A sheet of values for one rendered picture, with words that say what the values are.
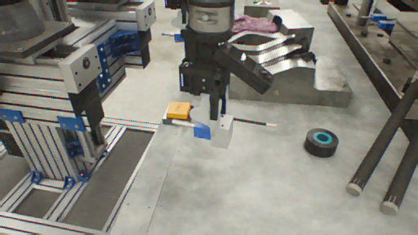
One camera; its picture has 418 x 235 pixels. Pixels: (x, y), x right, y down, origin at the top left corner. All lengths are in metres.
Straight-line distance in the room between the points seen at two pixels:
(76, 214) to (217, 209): 0.94
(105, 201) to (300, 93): 1.00
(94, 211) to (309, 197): 1.02
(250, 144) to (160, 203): 0.29
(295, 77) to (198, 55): 0.46
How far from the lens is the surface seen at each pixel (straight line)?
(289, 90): 0.93
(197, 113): 0.55
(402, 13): 1.53
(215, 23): 0.46
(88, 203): 1.48
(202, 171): 0.70
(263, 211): 0.64
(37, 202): 1.59
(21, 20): 0.90
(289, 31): 1.28
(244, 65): 0.49
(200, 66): 0.51
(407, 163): 0.79
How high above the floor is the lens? 1.32
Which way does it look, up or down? 37 degrees down
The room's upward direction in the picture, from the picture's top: straight up
